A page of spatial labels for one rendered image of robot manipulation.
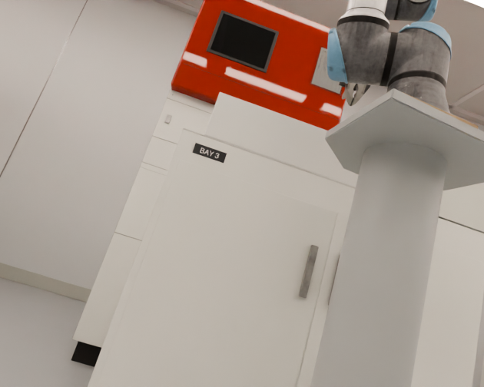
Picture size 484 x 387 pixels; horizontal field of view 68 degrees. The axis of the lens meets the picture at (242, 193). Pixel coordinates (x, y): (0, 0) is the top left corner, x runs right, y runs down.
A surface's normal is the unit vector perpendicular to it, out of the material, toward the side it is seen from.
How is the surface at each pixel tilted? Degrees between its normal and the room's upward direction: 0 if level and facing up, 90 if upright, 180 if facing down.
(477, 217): 90
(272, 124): 90
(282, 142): 90
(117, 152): 90
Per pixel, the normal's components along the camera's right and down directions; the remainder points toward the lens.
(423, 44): -0.21, -0.30
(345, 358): -0.61, -0.37
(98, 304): 0.16, -0.20
